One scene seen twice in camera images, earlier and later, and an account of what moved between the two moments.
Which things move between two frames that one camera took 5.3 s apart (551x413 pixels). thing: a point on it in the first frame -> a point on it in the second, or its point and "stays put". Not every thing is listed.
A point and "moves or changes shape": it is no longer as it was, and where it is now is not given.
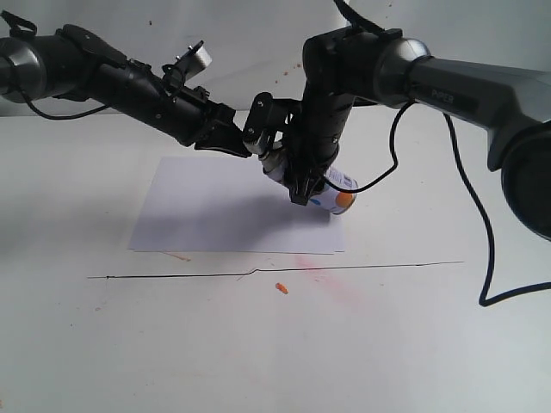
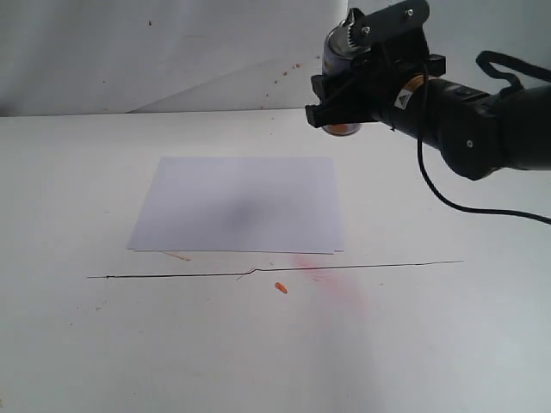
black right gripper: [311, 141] -> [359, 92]
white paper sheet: [229, 204] stays put
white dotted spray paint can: [334, 200] moves or changes shape
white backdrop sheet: [257, 46] stays put
